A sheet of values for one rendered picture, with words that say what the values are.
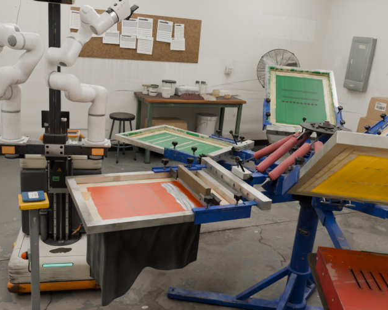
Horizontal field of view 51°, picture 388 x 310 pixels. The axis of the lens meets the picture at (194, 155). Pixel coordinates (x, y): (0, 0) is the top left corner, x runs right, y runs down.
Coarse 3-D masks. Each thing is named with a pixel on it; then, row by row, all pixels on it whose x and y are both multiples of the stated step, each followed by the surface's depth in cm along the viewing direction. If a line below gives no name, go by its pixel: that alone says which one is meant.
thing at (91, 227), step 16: (80, 176) 219; (96, 176) 221; (112, 176) 224; (128, 176) 228; (144, 176) 232; (160, 176) 236; (208, 176) 238; (80, 192) 199; (224, 192) 216; (80, 208) 182; (96, 224) 169; (112, 224) 171; (128, 224) 174; (144, 224) 178; (160, 224) 181
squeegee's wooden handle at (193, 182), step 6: (180, 168) 227; (186, 168) 226; (180, 174) 227; (186, 174) 220; (192, 174) 217; (186, 180) 220; (192, 180) 213; (198, 180) 209; (192, 186) 214; (198, 186) 207; (204, 186) 202; (198, 192) 207; (204, 192) 201; (210, 192) 201
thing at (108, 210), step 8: (168, 200) 208; (192, 200) 211; (104, 208) 192; (112, 208) 193; (120, 208) 194; (168, 208) 199; (176, 208) 200; (104, 216) 184; (112, 216) 185; (120, 216) 186; (128, 216) 187; (136, 216) 187
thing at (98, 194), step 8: (128, 184) 224; (136, 184) 225; (144, 184) 226; (152, 184) 227; (160, 184) 228; (176, 184) 230; (96, 192) 209; (104, 192) 210; (112, 192) 211; (160, 192) 217; (184, 192) 220; (96, 200) 200; (104, 200) 201; (112, 200) 202
